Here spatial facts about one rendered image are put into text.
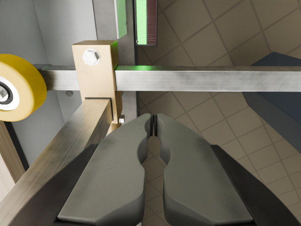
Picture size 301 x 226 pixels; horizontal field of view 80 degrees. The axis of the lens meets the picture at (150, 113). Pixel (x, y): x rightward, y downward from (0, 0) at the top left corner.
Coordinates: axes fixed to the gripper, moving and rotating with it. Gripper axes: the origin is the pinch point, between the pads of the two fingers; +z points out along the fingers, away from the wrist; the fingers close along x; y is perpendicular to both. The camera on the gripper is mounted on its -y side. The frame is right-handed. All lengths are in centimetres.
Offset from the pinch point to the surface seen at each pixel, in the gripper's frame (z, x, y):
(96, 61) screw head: 11.5, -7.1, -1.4
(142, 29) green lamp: 29.1, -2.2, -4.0
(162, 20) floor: 99, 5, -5
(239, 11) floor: 99, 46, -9
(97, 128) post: 5.5, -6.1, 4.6
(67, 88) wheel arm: 13.6, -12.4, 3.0
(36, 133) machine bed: 24.7, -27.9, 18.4
